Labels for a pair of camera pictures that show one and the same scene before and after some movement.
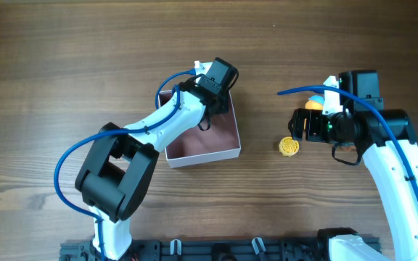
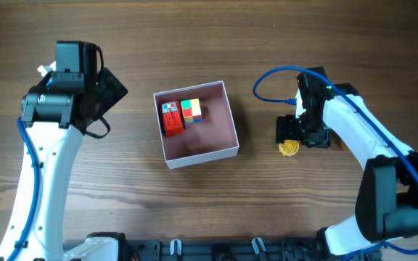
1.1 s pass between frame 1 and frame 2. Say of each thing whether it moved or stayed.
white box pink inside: stayed
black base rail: stayed
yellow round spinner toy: stayed
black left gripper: moved
